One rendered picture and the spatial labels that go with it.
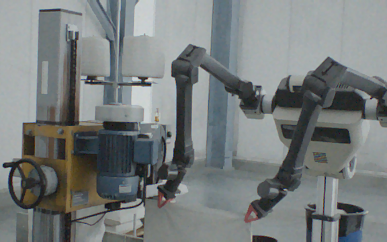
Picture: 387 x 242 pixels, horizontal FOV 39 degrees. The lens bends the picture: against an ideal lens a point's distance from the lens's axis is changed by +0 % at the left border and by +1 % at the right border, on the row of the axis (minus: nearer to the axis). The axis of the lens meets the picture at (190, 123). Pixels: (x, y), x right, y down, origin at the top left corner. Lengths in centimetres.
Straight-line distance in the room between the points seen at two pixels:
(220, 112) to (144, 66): 894
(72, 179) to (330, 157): 111
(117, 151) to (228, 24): 915
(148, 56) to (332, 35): 851
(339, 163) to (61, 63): 125
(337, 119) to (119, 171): 93
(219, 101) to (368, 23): 315
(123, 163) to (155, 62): 40
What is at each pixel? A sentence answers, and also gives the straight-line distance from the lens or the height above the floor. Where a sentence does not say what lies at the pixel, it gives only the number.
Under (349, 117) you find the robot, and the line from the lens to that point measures 232.
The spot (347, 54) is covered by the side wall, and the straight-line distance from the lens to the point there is 1030.
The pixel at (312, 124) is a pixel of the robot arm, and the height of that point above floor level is 139.
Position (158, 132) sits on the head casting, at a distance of 243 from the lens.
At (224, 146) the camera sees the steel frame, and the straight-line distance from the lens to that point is 1093.
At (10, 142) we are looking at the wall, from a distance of 713.
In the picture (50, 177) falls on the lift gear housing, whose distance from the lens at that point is 202.
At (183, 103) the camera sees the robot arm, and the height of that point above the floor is 143.
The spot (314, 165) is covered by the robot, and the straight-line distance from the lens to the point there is 252.
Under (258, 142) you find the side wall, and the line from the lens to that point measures 1087.
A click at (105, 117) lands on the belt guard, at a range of 193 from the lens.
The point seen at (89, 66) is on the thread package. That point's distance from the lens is 222.
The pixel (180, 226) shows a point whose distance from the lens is 227.
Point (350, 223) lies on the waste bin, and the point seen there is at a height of 58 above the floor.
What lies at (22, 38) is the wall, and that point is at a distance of 722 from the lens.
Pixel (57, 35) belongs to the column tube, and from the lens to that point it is 205.
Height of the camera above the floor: 147
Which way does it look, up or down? 3 degrees down
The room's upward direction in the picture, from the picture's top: 2 degrees clockwise
